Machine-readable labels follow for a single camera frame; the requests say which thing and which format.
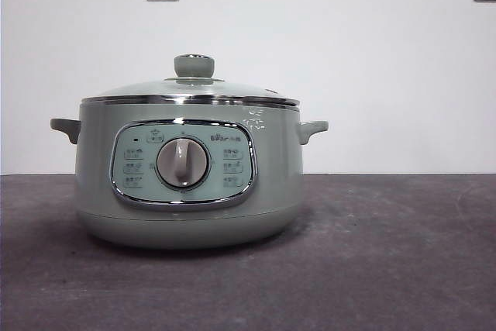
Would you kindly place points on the glass lid with green knob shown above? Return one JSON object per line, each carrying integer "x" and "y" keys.
{"x": 193, "y": 67}

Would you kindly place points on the sage green electric cooking pot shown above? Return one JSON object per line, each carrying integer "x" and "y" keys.
{"x": 100, "y": 160}

